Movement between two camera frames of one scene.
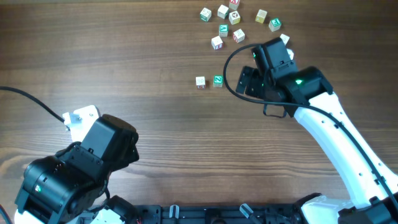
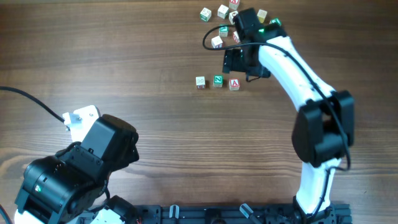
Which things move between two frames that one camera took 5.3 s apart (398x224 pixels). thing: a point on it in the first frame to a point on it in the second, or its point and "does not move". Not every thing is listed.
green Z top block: x=217 y=81 does not move
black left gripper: x=130 y=156 does not move
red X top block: x=234 y=4 does not move
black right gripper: x=252 y=86 to x=231 y=63
